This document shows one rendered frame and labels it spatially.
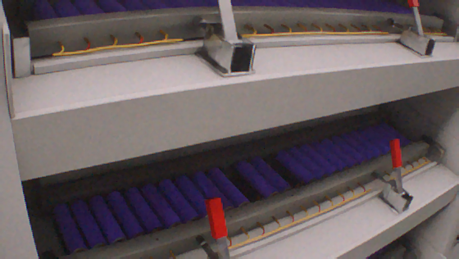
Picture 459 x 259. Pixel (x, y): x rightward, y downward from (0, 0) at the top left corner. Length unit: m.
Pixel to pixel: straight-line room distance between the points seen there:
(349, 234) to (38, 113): 0.37
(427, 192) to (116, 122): 0.47
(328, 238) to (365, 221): 0.06
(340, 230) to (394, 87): 0.17
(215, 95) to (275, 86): 0.05
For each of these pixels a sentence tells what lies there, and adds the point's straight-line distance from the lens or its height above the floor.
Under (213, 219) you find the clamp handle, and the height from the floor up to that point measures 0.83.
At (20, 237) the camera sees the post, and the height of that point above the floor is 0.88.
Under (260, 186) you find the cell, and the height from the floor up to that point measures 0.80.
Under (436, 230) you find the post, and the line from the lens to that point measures 0.77.
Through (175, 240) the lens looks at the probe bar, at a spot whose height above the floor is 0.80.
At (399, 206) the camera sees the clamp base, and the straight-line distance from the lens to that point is 0.55.
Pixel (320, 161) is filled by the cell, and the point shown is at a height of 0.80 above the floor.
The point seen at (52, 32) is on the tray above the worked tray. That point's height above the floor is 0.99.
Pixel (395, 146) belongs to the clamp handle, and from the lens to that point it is 0.54.
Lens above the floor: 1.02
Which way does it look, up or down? 19 degrees down
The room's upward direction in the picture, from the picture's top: 1 degrees clockwise
